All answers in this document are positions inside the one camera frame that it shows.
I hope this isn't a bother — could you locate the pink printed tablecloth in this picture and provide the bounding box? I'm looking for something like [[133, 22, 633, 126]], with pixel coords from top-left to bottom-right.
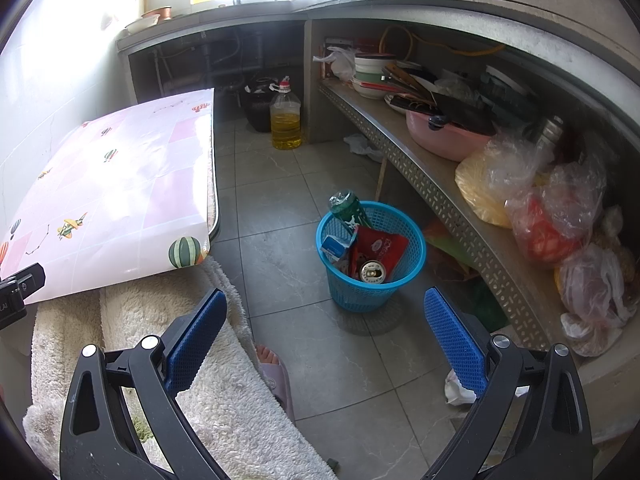
[[0, 87, 217, 306]]

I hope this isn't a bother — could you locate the crumpled white paper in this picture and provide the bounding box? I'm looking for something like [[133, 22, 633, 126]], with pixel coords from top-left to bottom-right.
[[445, 370, 478, 405]]

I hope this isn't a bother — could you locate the pink basin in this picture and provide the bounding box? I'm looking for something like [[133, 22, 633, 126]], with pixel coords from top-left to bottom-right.
[[405, 109, 497, 162]]

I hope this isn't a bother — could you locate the blue plastic basket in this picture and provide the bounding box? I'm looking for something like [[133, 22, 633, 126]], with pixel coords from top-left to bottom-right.
[[316, 201, 427, 313]]

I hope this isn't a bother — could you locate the person's white fluffy robe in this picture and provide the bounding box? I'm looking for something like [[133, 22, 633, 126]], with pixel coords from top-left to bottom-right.
[[22, 255, 341, 480]]

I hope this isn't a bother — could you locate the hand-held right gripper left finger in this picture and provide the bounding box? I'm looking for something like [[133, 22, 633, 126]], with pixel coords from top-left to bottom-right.
[[59, 287, 231, 480]]

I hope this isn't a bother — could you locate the black plastic jug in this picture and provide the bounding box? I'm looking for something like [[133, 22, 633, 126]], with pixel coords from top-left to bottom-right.
[[243, 75, 282, 133]]

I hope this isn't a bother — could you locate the white bowl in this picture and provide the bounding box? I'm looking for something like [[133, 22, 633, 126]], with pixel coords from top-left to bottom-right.
[[125, 14, 161, 34]]

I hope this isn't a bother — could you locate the pink slipper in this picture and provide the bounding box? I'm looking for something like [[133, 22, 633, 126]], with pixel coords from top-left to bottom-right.
[[256, 355, 297, 423]]

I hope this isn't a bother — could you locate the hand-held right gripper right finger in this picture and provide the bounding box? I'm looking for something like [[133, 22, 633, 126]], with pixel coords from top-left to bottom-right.
[[422, 286, 593, 480]]

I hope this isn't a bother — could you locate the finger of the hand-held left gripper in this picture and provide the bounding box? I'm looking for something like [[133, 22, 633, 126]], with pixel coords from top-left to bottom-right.
[[12, 262, 47, 295]]

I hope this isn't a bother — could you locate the black frying pan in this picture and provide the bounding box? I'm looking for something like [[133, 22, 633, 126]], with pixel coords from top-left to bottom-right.
[[430, 92, 496, 136]]

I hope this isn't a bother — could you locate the steel flask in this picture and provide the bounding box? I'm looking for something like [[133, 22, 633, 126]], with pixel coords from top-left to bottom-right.
[[537, 116, 566, 161]]

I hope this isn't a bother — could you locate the crumpled white plastic bag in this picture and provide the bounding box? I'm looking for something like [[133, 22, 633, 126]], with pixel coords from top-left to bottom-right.
[[344, 132, 386, 161]]

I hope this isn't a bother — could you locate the blue white toothpaste box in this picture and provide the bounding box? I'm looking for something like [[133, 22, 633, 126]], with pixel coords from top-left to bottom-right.
[[320, 234, 357, 273]]

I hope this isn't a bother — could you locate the cooking oil bottle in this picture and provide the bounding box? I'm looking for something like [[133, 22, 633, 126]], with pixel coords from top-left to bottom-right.
[[270, 76, 304, 151]]

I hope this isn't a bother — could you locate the red snack packet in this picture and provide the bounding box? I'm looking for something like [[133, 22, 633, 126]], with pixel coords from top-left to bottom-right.
[[348, 225, 410, 281]]

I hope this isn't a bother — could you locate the bundle of kitchen utensils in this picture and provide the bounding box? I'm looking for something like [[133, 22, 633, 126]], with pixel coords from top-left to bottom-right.
[[382, 60, 441, 111]]

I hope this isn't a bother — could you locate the green orange bag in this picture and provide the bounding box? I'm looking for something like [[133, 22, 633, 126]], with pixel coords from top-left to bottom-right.
[[425, 220, 506, 331]]

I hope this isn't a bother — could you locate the yellow hose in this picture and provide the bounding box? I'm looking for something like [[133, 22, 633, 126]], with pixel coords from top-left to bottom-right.
[[380, 24, 507, 61]]

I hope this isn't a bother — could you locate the stack of kitchen bowls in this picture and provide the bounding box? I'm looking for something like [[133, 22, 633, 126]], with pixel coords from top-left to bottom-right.
[[351, 51, 401, 101]]

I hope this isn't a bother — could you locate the plastic bag of red food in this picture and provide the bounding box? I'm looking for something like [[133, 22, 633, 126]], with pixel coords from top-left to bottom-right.
[[505, 162, 608, 266]]

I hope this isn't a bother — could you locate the plastic bag of yellow food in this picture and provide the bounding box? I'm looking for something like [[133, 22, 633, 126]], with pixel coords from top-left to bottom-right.
[[455, 137, 546, 226]]

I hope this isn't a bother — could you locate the red drink can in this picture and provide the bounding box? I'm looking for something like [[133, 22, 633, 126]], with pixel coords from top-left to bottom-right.
[[360, 260, 387, 283]]

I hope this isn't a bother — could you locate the grey drain pipe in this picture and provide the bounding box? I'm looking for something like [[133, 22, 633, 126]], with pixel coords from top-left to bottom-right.
[[202, 30, 266, 91]]

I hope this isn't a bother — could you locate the green drink bottle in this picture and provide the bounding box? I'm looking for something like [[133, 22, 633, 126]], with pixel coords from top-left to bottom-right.
[[328, 190, 373, 233]]

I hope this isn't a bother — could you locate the plastic bag of brown food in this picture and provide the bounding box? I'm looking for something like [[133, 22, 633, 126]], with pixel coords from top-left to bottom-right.
[[555, 245, 636, 356]]

